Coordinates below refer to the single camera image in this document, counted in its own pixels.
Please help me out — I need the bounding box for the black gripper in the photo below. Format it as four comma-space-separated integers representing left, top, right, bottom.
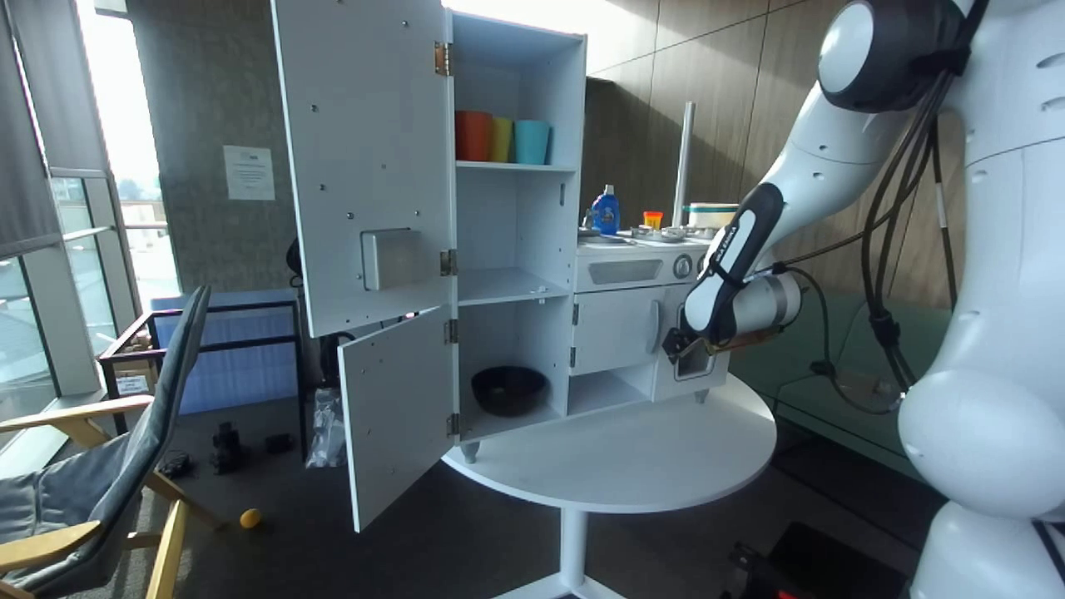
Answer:
658, 312, 740, 378

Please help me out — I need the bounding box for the white under-counter cabinet door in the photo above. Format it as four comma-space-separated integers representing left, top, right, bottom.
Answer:
568, 287, 668, 378

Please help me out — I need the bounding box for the short white fridge door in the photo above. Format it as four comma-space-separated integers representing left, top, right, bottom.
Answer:
331, 306, 462, 535

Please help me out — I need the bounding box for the white and yellow container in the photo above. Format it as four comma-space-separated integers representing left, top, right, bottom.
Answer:
686, 200, 745, 234

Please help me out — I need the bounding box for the green sofa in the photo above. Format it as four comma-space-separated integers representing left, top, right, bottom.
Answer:
729, 287, 944, 477

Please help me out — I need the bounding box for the blue toy bottle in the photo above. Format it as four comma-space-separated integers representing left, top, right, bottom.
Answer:
587, 182, 625, 239

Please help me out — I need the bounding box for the black bowl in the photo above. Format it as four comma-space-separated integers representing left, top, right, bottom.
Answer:
469, 361, 553, 418

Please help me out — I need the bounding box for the white toy play kitchen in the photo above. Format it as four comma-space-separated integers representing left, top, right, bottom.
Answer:
445, 7, 750, 448

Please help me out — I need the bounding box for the teal toy cup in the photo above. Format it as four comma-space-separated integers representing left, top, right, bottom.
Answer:
509, 116, 554, 168

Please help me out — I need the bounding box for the yellow-green toy cup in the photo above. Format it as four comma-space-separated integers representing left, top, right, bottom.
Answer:
490, 114, 518, 166

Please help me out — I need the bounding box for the orange toy cup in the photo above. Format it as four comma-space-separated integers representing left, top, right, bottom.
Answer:
453, 106, 498, 166

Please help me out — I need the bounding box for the clear plastic bag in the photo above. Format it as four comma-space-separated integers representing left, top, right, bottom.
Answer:
303, 387, 348, 472

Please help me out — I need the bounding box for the blue panel radiator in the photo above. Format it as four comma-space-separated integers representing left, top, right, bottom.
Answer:
145, 287, 308, 418

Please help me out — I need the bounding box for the small black floor object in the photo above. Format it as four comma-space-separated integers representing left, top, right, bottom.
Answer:
206, 418, 249, 477

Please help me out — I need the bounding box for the white paper notice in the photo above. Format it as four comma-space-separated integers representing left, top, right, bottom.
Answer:
219, 140, 279, 207

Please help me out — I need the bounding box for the wooden folding chair grey fabric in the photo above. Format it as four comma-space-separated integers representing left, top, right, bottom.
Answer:
0, 282, 216, 599

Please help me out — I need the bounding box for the round white pedestal table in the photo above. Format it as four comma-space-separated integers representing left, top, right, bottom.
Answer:
437, 369, 781, 599

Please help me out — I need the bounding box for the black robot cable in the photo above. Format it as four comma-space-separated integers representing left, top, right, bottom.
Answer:
772, 58, 971, 391

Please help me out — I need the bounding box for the dark wooden side frame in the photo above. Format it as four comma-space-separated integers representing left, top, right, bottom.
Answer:
93, 306, 159, 407

